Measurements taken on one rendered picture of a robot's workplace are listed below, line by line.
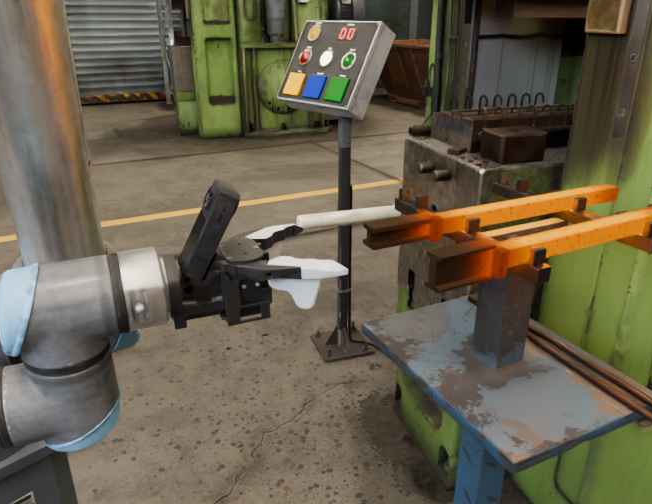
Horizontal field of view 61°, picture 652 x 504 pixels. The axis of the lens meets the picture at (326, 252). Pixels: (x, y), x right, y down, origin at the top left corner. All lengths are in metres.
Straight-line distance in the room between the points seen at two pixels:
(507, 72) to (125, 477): 1.58
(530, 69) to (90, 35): 7.78
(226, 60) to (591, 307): 5.26
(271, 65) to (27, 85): 5.49
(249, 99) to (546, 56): 4.65
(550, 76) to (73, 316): 1.50
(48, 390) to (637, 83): 1.07
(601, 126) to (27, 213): 1.03
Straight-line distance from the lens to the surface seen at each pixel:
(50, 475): 1.07
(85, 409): 0.70
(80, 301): 0.63
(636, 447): 1.54
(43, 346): 0.65
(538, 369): 0.99
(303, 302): 0.66
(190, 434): 1.90
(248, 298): 0.67
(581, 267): 1.34
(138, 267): 0.63
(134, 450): 1.89
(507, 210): 0.86
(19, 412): 0.70
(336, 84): 1.77
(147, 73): 9.17
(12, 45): 0.71
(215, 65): 6.16
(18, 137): 0.76
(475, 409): 0.87
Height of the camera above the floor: 1.22
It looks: 23 degrees down
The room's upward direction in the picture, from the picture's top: straight up
